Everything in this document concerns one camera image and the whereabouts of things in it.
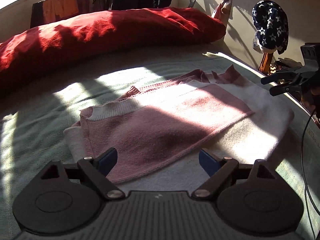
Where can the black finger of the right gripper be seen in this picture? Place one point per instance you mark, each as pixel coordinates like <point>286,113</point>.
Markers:
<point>289,74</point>

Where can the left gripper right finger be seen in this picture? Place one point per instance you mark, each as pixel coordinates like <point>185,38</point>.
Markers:
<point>220,172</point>

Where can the pink fringed towel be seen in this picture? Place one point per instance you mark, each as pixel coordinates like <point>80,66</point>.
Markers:
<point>222,11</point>

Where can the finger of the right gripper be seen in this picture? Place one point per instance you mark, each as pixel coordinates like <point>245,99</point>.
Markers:
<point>288,87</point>

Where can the wooden chair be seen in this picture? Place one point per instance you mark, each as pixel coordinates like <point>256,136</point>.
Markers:
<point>268,65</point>

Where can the green bed blanket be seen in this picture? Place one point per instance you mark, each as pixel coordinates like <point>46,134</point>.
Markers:
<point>33,119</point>

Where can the red duvet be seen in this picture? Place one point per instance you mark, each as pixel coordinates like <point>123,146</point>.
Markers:
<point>42,49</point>

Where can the orange cloth on cabinet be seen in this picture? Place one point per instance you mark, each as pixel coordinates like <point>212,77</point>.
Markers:
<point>49,11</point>

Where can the pink and white knit sweater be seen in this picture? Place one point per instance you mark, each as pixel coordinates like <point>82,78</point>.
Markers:
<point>159,129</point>

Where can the star patterned navy cloth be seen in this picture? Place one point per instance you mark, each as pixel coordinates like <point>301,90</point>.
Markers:
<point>272,28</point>

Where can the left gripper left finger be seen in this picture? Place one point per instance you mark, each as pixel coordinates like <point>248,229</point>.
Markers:
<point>93,173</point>

